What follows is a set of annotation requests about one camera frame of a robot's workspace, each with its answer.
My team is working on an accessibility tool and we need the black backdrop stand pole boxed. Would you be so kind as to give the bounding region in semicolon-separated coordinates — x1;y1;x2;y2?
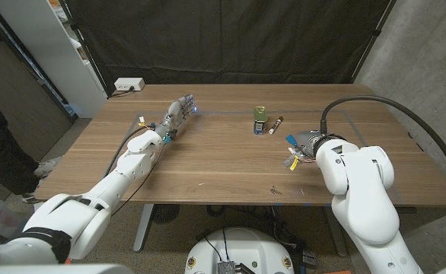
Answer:
349;0;397;84
57;0;112;97

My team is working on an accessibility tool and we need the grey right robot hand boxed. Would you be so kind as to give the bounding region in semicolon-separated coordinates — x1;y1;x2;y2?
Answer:
282;129;323;169

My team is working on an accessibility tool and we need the round black floor fan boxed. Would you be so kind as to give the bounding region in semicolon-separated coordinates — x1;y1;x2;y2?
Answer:
151;204;181;225

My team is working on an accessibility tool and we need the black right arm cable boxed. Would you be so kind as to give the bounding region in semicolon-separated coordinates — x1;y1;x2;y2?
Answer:
319;94;446;193

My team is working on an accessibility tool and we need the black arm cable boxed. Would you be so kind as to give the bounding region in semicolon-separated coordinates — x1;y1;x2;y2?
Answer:
319;94;446;193
103;125;156;180

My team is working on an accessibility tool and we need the white power strip box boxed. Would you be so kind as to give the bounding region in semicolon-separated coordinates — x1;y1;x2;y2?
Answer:
113;77;146;92

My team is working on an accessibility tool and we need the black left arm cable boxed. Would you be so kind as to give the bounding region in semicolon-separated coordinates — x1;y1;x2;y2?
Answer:
103;125;156;180

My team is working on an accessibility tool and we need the brown marker pen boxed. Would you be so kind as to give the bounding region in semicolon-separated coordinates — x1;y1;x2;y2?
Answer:
268;116;285;135

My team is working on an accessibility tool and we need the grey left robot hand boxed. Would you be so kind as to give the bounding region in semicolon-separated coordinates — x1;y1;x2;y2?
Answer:
156;94;197;142

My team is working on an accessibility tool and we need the white table leg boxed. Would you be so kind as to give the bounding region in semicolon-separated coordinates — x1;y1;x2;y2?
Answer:
132;204;155;253
323;206;349;258

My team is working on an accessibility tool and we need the white robot torso base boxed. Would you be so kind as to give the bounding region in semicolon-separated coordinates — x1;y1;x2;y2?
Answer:
184;227;295;274

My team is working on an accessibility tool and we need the black backdrop curtain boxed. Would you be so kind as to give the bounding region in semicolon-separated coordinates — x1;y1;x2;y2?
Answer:
61;0;393;96

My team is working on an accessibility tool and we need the white head camera housing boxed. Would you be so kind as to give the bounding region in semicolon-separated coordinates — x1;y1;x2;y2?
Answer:
0;263;133;274

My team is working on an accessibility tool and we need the white shelf cabinet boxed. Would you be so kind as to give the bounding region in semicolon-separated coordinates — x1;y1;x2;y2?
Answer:
0;0;109;119

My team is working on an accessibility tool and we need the medicine bottle with green cap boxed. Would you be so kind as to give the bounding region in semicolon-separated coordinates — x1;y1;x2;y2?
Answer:
253;106;269;135

